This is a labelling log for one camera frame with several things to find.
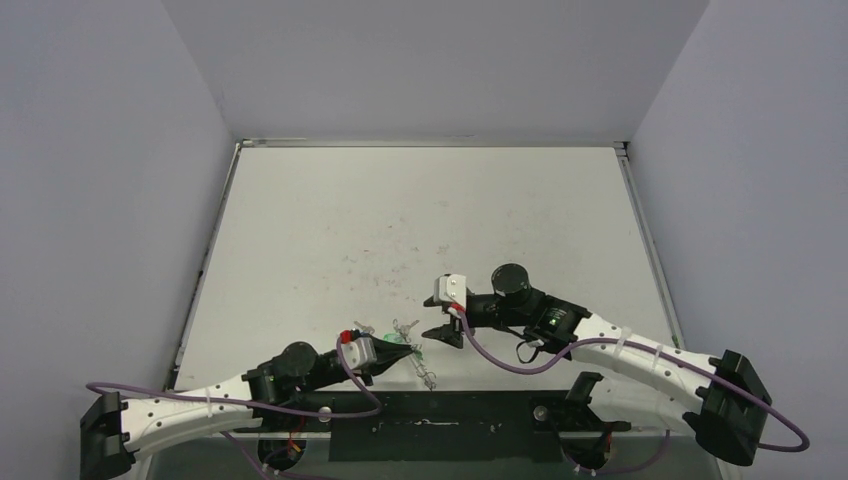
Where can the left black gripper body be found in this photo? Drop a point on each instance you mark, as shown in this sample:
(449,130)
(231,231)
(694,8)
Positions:
(330,374)

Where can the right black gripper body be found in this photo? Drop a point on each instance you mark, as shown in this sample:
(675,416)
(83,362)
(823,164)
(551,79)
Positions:
(454,316)

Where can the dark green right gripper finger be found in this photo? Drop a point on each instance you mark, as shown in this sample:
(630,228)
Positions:
(433,302)
(449,334)

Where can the green key tag with key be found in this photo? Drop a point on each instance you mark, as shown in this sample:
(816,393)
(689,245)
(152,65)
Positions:
(365,329)

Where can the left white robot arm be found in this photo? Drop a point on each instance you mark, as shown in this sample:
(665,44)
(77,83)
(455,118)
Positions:
(128,423)

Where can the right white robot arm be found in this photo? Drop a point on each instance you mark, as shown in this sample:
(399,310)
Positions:
(721,401)

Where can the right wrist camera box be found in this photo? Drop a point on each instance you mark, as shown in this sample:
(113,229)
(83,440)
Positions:
(452,289)

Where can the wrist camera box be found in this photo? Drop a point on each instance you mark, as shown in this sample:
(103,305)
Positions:
(357,349)
(452,289)

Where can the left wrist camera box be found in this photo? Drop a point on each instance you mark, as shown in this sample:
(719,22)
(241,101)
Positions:
(357,349)

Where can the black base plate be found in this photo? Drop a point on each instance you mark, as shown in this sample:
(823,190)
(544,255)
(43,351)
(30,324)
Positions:
(454,426)

